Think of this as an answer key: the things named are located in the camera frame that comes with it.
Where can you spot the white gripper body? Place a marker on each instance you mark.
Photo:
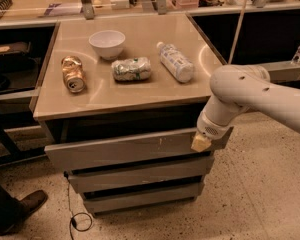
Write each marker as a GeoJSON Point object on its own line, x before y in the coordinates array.
{"type": "Point", "coordinates": [208, 127]}

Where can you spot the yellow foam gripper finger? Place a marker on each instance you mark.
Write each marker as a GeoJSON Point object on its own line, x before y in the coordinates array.
{"type": "Point", "coordinates": [200, 142]}

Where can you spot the grey top drawer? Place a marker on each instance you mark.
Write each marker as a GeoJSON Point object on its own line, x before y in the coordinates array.
{"type": "Point", "coordinates": [120, 150]}

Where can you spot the grey drawer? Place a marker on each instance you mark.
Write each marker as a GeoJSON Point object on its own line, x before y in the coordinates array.
{"type": "Point", "coordinates": [120, 150]}
{"type": "Point", "coordinates": [142, 174]}
{"type": "Point", "coordinates": [144, 198]}

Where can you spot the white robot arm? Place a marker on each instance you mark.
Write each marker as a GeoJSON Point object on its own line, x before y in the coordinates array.
{"type": "Point", "coordinates": [237, 88]}

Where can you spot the grey middle drawer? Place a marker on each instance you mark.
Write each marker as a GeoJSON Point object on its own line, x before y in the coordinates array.
{"type": "Point", "coordinates": [142, 174]}

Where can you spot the grey drawer cabinet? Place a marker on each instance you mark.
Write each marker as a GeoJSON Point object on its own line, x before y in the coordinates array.
{"type": "Point", "coordinates": [119, 102]}

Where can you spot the grey bottom drawer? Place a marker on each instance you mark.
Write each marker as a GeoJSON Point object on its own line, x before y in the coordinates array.
{"type": "Point", "coordinates": [144, 198]}

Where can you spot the clear plastic water bottle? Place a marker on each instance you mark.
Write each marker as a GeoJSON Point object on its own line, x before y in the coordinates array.
{"type": "Point", "coordinates": [180, 67]}

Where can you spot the crushed green white can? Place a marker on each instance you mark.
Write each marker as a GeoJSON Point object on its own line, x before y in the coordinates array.
{"type": "Point", "coordinates": [135, 69]}

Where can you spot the wooden stick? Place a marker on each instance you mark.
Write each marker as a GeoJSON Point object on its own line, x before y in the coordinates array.
{"type": "Point", "coordinates": [237, 32]}

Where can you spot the white bowl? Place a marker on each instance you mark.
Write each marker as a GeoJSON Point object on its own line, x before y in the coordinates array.
{"type": "Point", "coordinates": [107, 44]}

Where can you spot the crushed gold can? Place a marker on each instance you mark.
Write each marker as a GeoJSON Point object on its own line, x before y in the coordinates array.
{"type": "Point", "coordinates": [73, 74]}

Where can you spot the brown shoe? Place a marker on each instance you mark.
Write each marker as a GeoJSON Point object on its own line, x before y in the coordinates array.
{"type": "Point", "coordinates": [32, 202]}

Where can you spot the purple white paper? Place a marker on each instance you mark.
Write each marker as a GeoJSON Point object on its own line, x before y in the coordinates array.
{"type": "Point", "coordinates": [62, 9]}

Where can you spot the dark trouser leg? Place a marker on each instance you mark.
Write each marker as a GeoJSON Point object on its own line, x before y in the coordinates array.
{"type": "Point", "coordinates": [11, 211]}

